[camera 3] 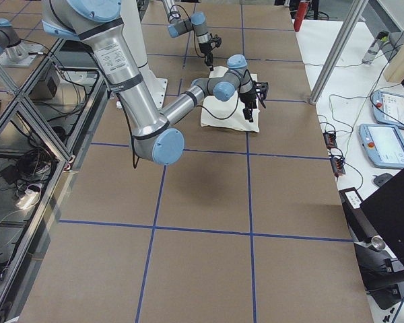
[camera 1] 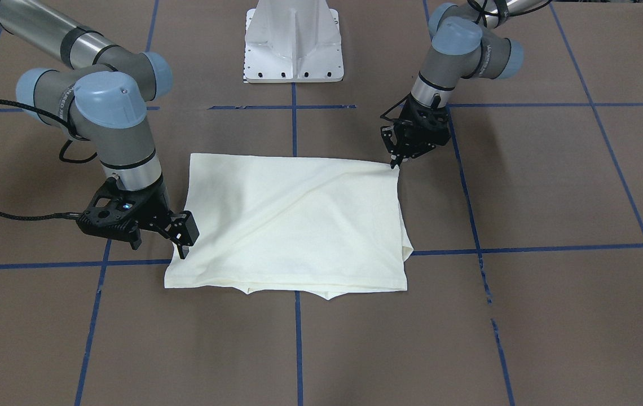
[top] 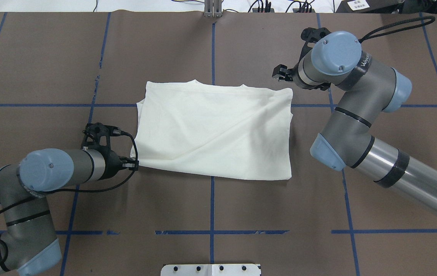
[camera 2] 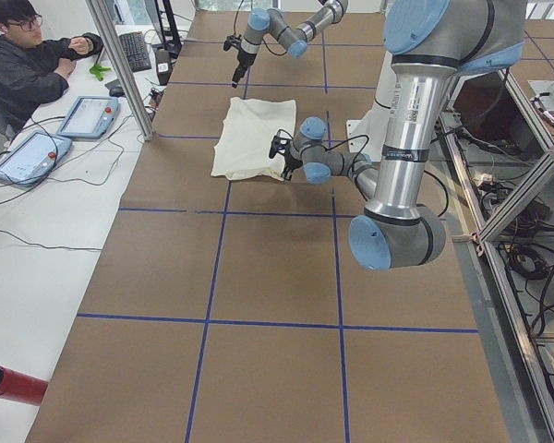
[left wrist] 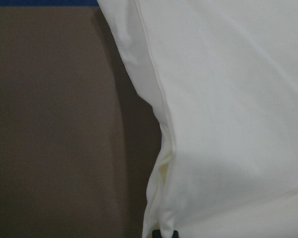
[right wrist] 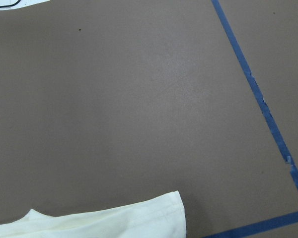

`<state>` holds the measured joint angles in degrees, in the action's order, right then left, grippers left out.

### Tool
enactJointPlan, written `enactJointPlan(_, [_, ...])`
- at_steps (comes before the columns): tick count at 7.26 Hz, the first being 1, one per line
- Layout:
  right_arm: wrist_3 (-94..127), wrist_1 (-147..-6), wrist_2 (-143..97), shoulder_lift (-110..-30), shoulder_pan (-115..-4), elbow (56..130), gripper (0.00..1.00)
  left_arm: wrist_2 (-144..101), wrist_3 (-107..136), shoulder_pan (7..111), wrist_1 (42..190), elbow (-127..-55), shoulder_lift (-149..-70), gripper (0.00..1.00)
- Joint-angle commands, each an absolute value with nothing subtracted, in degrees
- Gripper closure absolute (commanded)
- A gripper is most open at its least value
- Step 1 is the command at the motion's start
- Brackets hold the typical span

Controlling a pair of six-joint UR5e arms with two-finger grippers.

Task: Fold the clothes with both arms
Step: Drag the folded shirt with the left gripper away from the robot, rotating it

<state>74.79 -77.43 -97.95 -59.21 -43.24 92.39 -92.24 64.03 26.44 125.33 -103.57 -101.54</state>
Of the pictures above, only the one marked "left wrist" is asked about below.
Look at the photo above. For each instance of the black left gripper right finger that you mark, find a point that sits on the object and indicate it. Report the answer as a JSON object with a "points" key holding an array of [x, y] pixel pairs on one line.
{"points": [[175, 235]]}

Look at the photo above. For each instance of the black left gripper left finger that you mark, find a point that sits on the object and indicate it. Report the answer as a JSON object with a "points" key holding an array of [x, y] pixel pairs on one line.
{"points": [[156, 234]]}

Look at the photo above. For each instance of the cream long-sleeve cat shirt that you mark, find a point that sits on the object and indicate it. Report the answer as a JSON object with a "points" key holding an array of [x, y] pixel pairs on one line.
{"points": [[222, 79]]}

